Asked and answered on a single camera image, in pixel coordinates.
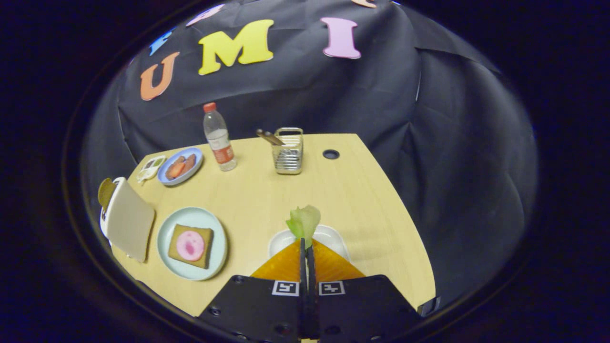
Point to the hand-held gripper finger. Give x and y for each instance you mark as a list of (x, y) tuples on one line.
[(303, 286), (311, 286)]

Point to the green lettuce leaf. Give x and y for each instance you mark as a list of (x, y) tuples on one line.
[(305, 221)]

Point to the white square plate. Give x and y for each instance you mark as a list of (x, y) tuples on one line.
[(333, 238)]

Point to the toast slice under ham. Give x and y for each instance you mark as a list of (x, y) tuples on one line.
[(208, 247)]

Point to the pink ham slice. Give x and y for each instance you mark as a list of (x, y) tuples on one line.
[(190, 245)]

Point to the light green round plate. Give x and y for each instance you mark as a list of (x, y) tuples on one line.
[(190, 216)]

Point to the clear water bottle red cap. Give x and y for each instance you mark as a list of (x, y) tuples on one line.
[(219, 143)]

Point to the brown meat patty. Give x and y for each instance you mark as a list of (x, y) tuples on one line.
[(190, 162), (177, 158)]

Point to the red tomato slice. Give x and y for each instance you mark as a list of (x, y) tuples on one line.
[(176, 169)]

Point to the blue round plate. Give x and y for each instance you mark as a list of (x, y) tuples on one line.
[(161, 174)]

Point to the white toaster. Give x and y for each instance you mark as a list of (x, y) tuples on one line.
[(128, 219)]

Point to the white divided seasoning tray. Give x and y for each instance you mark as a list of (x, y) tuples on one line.
[(152, 166)]

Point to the black backdrop cloth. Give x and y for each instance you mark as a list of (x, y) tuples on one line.
[(310, 90)]

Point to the black table edge bracket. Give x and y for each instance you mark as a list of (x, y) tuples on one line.
[(429, 306)]

